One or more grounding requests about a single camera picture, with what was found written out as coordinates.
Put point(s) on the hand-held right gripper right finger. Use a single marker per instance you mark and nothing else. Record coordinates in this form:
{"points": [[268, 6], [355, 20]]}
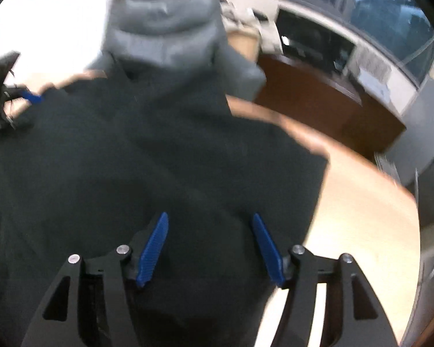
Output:
{"points": [[265, 247]]}

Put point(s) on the dark brown cabinet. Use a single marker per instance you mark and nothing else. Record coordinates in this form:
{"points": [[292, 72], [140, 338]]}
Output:
{"points": [[325, 97]]}

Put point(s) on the grey cabinet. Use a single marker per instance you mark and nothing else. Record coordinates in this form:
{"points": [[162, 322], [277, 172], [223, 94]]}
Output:
{"points": [[424, 130]]}

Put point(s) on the cardboard box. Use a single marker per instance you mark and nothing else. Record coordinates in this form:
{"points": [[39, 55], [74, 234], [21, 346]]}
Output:
{"points": [[244, 41]]}

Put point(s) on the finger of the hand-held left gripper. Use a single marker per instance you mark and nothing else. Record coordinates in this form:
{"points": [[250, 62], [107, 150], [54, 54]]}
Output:
{"points": [[29, 95]]}

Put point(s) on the grey puffer jacket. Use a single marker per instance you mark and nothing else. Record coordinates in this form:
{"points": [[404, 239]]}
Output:
{"points": [[173, 32]]}

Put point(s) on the black garment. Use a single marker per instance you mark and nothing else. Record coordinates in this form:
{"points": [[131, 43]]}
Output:
{"points": [[148, 159]]}

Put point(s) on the black monitor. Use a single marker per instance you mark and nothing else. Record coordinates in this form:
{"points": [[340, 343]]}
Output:
{"points": [[312, 39]]}

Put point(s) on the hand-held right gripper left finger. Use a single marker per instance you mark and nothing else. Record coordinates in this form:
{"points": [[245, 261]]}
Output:
{"points": [[153, 247]]}

